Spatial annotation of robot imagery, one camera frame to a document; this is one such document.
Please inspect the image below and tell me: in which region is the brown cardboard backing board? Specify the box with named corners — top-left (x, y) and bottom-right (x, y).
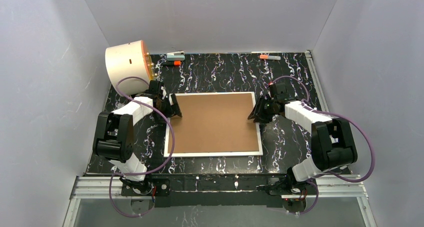
top-left (167, 93), bottom-right (260, 155)

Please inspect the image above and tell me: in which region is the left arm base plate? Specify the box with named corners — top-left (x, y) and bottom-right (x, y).
top-left (119, 177), bottom-right (171, 197)

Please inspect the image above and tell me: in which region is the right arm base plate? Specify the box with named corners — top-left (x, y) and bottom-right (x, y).
top-left (256, 177), bottom-right (317, 197)

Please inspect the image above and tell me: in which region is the black orange marker pen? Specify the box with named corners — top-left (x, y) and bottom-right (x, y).
top-left (160, 60), bottom-right (182, 67)

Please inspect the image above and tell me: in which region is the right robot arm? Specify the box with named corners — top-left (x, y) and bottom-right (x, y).
top-left (248, 83), bottom-right (358, 192)

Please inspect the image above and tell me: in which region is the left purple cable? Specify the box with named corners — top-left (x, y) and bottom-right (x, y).
top-left (108, 76), bottom-right (176, 218)

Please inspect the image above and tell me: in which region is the purple cable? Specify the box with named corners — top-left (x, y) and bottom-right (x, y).
top-left (268, 75), bottom-right (377, 216)
top-left (108, 76), bottom-right (176, 218)

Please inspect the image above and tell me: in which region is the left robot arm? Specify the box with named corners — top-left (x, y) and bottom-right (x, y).
top-left (92, 80), bottom-right (182, 191)

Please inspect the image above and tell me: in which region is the cream cylindrical drum device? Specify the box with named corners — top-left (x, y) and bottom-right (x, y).
top-left (104, 40), bottom-right (154, 95)

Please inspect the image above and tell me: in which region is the aluminium rail front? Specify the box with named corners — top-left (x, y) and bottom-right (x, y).
top-left (71, 174), bottom-right (368, 199)

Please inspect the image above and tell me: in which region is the orange grey utility knife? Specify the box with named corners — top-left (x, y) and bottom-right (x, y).
top-left (259, 54), bottom-right (281, 61)

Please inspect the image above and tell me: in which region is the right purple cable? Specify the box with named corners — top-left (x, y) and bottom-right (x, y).
top-left (268, 75), bottom-right (377, 216)

